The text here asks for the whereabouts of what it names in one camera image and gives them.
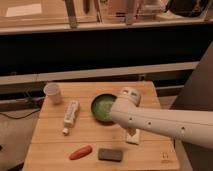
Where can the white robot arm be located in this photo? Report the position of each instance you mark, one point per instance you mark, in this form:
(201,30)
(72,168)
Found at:
(194,127)

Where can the dark robot base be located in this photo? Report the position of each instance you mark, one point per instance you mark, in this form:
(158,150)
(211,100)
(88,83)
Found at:
(197,94)

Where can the white sponge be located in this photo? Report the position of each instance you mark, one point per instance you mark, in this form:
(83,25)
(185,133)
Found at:
(133,138)

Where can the grey eraser block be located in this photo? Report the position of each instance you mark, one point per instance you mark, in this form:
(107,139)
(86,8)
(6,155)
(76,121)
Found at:
(110,154)

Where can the green round bowl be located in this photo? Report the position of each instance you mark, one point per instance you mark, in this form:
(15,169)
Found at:
(101,106)

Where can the white squeeze tube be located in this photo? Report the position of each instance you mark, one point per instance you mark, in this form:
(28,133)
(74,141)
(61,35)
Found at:
(70,116)

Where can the orange toy carrot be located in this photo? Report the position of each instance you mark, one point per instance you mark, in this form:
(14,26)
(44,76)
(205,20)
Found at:
(81,152)

